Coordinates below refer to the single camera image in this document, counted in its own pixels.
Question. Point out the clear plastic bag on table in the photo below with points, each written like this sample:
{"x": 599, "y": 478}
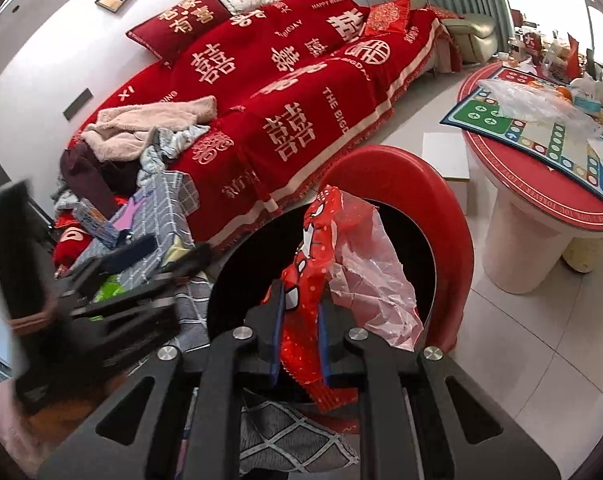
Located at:
{"x": 541, "y": 106}

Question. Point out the beige leather armchair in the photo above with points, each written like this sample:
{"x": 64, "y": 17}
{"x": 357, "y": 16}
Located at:
{"x": 474, "y": 34}

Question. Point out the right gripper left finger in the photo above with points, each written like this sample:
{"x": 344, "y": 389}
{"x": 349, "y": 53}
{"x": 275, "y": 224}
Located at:
{"x": 266, "y": 321}

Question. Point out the round red coffee table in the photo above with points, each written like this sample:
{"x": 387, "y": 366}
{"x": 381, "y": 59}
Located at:
{"x": 538, "y": 214}

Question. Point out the small red embroidered cushion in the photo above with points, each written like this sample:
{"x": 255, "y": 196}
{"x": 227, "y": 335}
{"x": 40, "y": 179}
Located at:
{"x": 390, "y": 16}

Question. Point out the red round trash bin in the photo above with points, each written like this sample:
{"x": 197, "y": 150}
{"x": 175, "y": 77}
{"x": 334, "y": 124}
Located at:
{"x": 421, "y": 216}

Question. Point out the grey checked tablecloth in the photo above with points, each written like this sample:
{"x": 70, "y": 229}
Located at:
{"x": 273, "y": 436}

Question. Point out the red spider-man snack bag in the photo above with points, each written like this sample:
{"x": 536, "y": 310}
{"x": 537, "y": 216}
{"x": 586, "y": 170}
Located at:
{"x": 346, "y": 249}

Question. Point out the red sofa cover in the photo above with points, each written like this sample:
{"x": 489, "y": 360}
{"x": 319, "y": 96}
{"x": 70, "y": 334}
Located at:
{"x": 297, "y": 86}

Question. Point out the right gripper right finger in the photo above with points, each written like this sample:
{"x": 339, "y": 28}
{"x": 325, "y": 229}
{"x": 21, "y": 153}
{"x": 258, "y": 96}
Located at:
{"x": 340, "y": 364}

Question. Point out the dark maroon garment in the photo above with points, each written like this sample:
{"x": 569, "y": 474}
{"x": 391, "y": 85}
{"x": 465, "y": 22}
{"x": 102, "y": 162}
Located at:
{"x": 101, "y": 183}

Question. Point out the white grey clothes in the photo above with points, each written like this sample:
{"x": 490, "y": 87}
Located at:
{"x": 165, "y": 145}

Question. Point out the large red cushion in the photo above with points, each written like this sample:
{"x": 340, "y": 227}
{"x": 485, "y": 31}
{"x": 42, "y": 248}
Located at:
{"x": 170, "y": 32}

